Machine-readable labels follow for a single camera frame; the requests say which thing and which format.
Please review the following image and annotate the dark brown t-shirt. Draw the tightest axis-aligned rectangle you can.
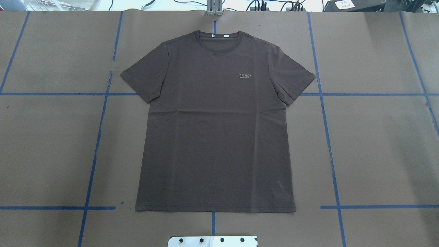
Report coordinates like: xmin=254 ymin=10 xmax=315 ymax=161
xmin=120 ymin=30 xmax=315 ymax=213

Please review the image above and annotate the aluminium frame post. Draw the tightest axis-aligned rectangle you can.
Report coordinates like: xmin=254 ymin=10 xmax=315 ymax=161
xmin=206 ymin=0 xmax=224 ymax=16

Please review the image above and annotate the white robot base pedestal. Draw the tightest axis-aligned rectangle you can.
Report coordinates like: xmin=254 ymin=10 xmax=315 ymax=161
xmin=167 ymin=236 xmax=259 ymax=247

